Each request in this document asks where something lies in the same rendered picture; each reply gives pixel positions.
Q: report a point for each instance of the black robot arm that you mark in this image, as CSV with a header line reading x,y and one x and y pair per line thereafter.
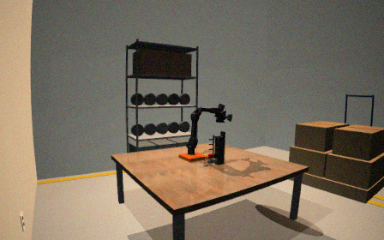
x,y
194,118

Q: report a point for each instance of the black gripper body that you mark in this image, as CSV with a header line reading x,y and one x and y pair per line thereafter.
x,y
229,117

